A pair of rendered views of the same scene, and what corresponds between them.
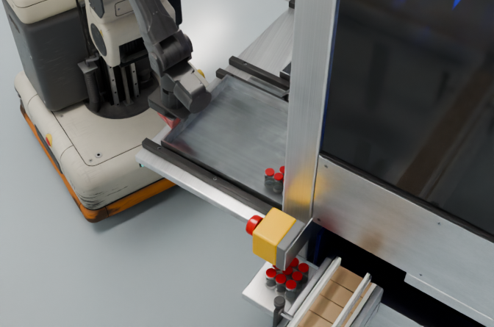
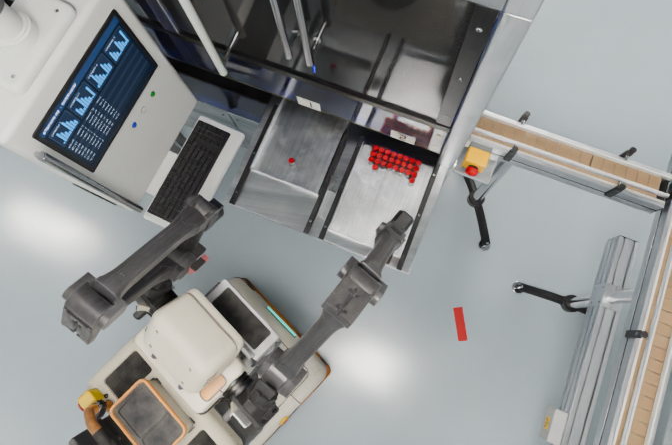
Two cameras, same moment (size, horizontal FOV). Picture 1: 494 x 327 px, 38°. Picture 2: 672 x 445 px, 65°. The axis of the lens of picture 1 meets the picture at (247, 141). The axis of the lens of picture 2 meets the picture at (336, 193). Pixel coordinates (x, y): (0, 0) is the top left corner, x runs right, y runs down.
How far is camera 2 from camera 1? 1.42 m
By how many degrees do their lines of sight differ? 44
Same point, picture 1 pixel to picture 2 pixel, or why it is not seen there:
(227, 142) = (382, 217)
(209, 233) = (313, 285)
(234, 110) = (353, 219)
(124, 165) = not seen: hidden behind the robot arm
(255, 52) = (291, 218)
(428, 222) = not seen: hidden behind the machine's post
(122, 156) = not seen: hidden behind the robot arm
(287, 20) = (251, 203)
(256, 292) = (486, 175)
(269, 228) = (481, 158)
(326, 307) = (495, 133)
